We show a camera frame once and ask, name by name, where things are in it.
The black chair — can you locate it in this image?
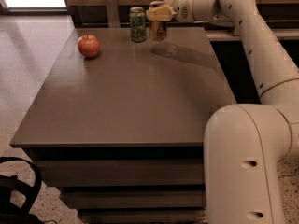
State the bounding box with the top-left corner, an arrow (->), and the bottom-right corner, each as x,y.
0,157 -> 42,224

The orange soda can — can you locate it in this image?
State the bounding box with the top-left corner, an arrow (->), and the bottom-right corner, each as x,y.
149,1 -> 168,42

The grey drawer cabinet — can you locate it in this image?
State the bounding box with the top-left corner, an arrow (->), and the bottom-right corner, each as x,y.
11,28 -> 235,224

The red apple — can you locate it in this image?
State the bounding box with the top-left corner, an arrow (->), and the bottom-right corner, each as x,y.
78,34 -> 100,59

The green soda can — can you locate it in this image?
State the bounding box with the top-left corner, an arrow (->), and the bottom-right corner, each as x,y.
129,7 -> 147,42

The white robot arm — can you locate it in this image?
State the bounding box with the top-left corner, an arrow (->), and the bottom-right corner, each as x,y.
147,0 -> 299,224

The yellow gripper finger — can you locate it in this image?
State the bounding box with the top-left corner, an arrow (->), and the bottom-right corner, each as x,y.
158,0 -> 175,7
146,5 -> 177,21

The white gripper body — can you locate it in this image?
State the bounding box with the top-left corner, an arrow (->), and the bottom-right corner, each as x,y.
173,0 -> 194,23

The left metal bracket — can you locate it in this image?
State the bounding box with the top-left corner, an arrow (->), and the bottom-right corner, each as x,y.
105,0 -> 121,28

